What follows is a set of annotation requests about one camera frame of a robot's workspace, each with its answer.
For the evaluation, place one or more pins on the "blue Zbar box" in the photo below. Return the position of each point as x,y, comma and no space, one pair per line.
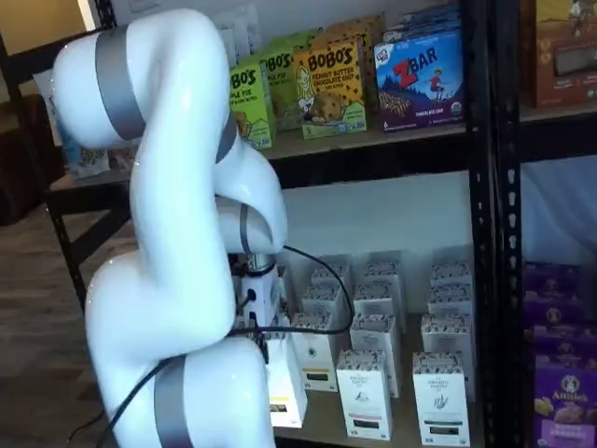
424,11
420,84
420,30

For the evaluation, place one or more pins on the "orange Bobo's box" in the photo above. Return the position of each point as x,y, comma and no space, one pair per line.
326,93
354,28

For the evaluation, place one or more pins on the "purple snack box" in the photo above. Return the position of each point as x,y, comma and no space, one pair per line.
559,347
552,294
566,410

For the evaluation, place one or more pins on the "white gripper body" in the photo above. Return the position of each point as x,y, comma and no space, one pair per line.
266,298

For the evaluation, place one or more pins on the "white box pink strip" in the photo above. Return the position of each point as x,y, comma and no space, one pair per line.
378,305
378,336
382,277
364,396

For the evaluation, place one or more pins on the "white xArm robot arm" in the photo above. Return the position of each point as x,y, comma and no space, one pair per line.
177,233

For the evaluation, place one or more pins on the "brown snack box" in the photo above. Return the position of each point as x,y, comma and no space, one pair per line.
564,56

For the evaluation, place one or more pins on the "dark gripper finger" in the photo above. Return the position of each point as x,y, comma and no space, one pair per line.
262,345

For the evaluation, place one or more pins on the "green Bobo's box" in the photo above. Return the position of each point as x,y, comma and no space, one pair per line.
298,37
252,102
280,93

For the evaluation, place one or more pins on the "black metal shelving frame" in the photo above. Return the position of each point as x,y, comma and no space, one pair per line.
373,158
508,233

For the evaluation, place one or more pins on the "dark brown furniture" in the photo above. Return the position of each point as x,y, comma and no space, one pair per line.
14,186

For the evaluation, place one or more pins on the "white box yellow strip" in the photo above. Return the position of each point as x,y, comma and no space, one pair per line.
287,378
317,350
319,279
322,301

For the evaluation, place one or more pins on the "white box teal strip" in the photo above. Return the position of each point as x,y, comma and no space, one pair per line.
440,401
450,303
448,338
450,275

